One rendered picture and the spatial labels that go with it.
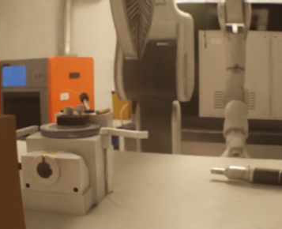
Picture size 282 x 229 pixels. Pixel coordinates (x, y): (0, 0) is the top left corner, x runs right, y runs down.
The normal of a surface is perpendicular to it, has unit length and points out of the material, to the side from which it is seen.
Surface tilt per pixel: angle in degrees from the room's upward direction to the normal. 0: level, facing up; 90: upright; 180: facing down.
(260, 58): 90
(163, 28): 101
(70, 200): 90
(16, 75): 90
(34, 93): 90
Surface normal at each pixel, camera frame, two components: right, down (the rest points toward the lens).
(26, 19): -0.36, 0.11
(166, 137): -0.22, 0.29
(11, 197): 0.92, 0.04
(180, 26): -0.20, -0.29
